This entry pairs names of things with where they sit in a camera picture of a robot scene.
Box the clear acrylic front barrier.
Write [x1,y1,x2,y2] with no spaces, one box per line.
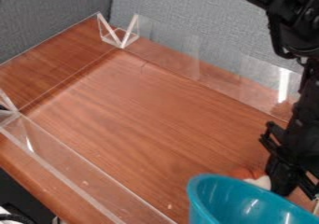
[0,90,178,224]

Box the black and white corner object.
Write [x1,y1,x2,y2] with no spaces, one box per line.
[0,168,68,224]

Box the clear acrylic back barrier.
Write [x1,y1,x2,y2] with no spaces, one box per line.
[96,14,302,120]

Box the red and white toy mushroom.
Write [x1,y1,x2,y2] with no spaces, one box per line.
[231,168,273,190]

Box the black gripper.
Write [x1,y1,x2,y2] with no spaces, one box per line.
[259,109,319,200]

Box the blue plastic bowl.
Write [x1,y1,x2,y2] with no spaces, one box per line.
[187,174,319,224]

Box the clear acrylic barrier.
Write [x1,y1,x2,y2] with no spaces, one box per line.
[96,14,302,120]
[0,90,178,224]

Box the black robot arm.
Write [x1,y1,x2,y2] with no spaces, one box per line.
[247,0,319,199]

